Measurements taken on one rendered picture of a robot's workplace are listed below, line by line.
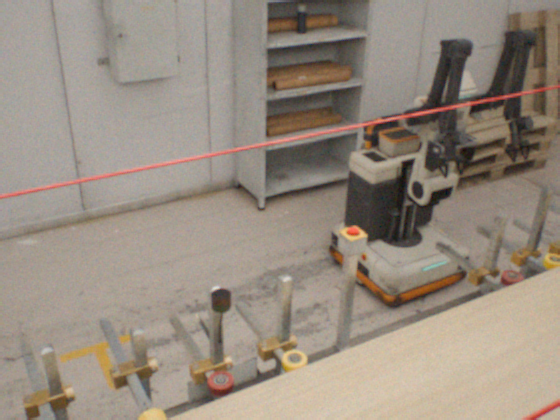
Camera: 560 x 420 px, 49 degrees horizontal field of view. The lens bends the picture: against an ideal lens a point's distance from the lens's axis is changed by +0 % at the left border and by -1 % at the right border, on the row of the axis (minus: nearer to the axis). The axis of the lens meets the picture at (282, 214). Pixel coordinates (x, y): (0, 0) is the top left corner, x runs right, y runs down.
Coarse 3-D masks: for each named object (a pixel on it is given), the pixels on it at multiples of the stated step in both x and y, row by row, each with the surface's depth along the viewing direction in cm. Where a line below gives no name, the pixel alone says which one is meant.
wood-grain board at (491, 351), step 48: (528, 288) 237; (384, 336) 210; (432, 336) 211; (480, 336) 212; (528, 336) 212; (288, 384) 190; (336, 384) 190; (384, 384) 191; (432, 384) 191; (480, 384) 192; (528, 384) 192
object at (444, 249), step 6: (438, 246) 276; (444, 246) 275; (444, 252) 274; (450, 252) 271; (456, 252) 271; (450, 258) 271; (456, 258) 268; (462, 258) 267; (462, 264) 265; (468, 264) 263; (468, 270) 263; (486, 276) 255; (486, 282) 255; (492, 282) 252; (498, 282) 252; (492, 288) 252; (498, 288) 249
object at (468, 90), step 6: (468, 78) 316; (462, 84) 313; (468, 84) 315; (474, 84) 317; (444, 90) 310; (462, 90) 312; (468, 90) 314; (474, 90) 315; (444, 96) 311; (462, 96) 312; (468, 96) 316; (474, 96) 319; (462, 102) 322
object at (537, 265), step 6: (480, 228) 286; (486, 228) 286; (486, 234) 283; (504, 240) 277; (504, 246) 275; (510, 246) 273; (510, 252) 273; (528, 258) 265; (534, 258) 265; (528, 264) 265; (534, 264) 262; (540, 264) 261; (540, 270) 260; (546, 270) 257
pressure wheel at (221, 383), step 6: (216, 372) 193; (222, 372) 193; (228, 372) 193; (210, 378) 190; (216, 378) 191; (222, 378) 190; (228, 378) 191; (210, 384) 188; (216, 384) 188; (222, 384) 189; (228, 384) 188; (210, 390) 189; (216, 390) 187; (222, 390) 187; (228, 390) 188; (216, 396) 189; (222, 396) 188
